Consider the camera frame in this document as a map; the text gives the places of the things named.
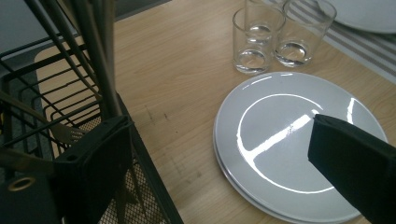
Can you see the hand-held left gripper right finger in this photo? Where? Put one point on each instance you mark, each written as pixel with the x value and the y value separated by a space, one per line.
pixel 358 168

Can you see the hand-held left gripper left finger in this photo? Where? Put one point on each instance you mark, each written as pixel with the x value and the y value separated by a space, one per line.
pixel 90 174

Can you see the metal fork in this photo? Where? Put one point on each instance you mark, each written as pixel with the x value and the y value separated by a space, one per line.
pixel 67 133

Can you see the white plate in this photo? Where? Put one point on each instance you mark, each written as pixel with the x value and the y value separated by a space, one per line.
pixel 274 174
pixel 249 203
pixel 367 15

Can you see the metal knife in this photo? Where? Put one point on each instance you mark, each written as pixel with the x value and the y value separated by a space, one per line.
pixel 96 68

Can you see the clear drinking glass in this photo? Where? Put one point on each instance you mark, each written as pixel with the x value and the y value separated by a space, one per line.
pixel 264 3
pixel 249 62
pixel 292 53

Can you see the grey striped placemat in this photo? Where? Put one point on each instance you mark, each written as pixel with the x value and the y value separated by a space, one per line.
pixel 358 46

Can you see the metal cutlery piece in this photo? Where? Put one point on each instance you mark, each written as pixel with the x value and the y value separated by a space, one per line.
pixel 107 18

